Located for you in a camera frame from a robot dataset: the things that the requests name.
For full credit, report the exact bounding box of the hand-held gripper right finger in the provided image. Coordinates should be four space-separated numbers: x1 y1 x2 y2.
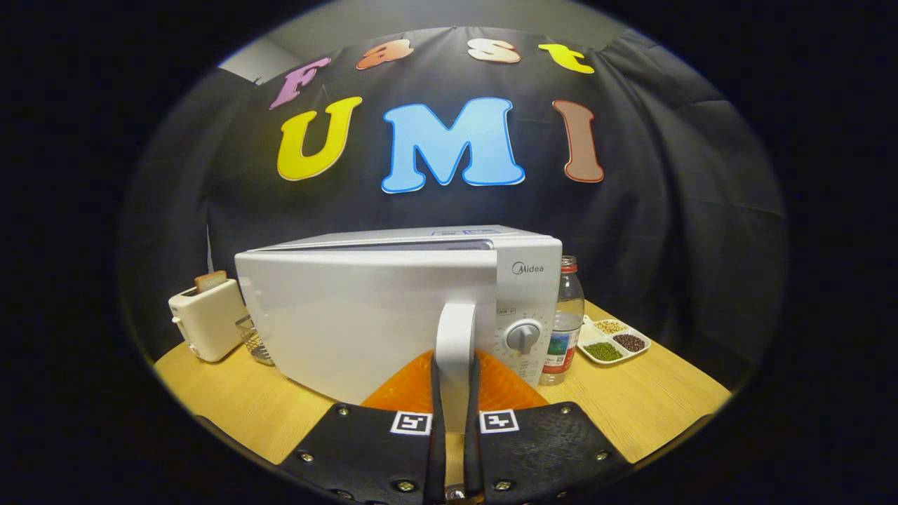
463 351 632 505

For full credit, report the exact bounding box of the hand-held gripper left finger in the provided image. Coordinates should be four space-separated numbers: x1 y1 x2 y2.
279 349 447 505

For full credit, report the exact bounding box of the white microwave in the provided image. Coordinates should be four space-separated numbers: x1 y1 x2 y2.
234 224 564 436

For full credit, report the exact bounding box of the clear red label bottle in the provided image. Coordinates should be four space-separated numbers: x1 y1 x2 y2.
539 255 586 386

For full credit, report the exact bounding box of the white divided bean dish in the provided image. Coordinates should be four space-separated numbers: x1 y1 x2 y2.
577 316 652 366

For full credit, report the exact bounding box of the white toaster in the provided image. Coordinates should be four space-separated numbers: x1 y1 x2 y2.
167 277 250 363

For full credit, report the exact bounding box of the black backdrop cloth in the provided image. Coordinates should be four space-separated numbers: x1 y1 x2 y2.
119 27 786 379

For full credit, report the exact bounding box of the metal wire basket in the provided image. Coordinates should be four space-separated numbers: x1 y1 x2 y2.
235 314 276 367

